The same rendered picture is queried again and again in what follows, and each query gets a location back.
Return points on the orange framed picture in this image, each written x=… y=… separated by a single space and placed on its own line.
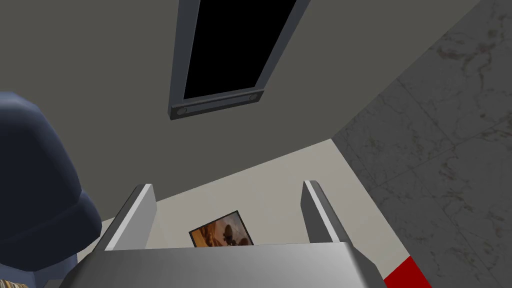
x=224 y=232

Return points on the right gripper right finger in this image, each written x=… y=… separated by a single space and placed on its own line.
x=322 y=218

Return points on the dark blue armchair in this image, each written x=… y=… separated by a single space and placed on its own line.
x=36 y=192

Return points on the dark framed window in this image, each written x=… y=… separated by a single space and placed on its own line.
x=234 y=48

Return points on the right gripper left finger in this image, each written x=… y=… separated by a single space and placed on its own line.
x=134 y=220

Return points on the red block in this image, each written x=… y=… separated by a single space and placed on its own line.
x=408 y=275

